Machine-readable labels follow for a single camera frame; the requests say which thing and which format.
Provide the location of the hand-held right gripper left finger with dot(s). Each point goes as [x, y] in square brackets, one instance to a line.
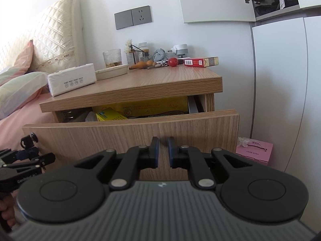
[156, 153]

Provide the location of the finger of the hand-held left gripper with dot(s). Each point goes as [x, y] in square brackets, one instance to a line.
[22, 154]
[37, 160]

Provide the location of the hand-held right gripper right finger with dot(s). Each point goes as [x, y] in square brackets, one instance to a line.
[171, 153]

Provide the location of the black drawer key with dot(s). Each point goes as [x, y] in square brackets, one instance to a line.
[31, 139]

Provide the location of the wooden drawer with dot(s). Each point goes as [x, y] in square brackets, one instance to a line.
[125, 135]

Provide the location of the yellow medicine box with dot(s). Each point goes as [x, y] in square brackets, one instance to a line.
[110, 115]

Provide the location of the person's left hand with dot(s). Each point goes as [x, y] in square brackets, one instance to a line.
[8, 213]

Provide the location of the pink bed sheet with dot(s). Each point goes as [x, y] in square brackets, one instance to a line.
[15, 130]

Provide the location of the large yellow box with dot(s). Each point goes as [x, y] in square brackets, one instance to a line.
[155, 106]

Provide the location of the pastel white pillow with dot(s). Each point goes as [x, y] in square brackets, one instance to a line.
[20, 93]

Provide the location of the wooden nightstand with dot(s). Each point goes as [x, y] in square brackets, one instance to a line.
[155, 80]

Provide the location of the pink tissue box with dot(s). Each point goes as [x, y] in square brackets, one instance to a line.
[255, 153]

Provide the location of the white tissue pack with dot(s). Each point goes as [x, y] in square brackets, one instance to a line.
[72, 79]

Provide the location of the orange gourd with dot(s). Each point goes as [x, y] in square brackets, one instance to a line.
[139, 65]

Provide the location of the metal key bunch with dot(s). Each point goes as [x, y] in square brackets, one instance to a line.
[160, 64]

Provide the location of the red ball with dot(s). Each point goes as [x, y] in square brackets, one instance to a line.
[173, 62]

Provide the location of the cream oval dish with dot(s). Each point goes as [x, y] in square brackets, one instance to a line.
[111, 72]

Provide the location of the red cigarette box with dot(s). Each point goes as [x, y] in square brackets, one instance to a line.
[198, 62]

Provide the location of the small diffuser bottle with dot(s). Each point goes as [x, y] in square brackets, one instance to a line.
[131, 59]

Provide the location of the grey cloth pouch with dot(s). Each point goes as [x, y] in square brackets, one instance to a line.
[159, 54]

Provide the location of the white plug-in device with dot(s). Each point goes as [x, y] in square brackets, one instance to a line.
[179, 50]

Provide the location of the clear glass cup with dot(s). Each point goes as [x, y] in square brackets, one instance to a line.
[112, 58]

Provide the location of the white cap bottle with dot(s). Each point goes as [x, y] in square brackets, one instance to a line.
[143, 48]

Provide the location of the white dried flower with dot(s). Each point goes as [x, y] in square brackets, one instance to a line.
[128, 44]

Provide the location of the white wardrobe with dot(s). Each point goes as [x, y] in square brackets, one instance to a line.
[280, 93]

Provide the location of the cream quilted headboard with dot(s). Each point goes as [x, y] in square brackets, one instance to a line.
[55, 30]

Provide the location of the white cabinet door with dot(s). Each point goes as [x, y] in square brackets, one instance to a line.
[213, 2]

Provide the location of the dark cloth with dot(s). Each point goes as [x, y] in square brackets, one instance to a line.
[265, 9]

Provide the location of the grey wall switch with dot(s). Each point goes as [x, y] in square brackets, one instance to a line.
[123, 19]

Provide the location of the grey wall socket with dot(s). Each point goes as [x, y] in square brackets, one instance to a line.
[141, 15]

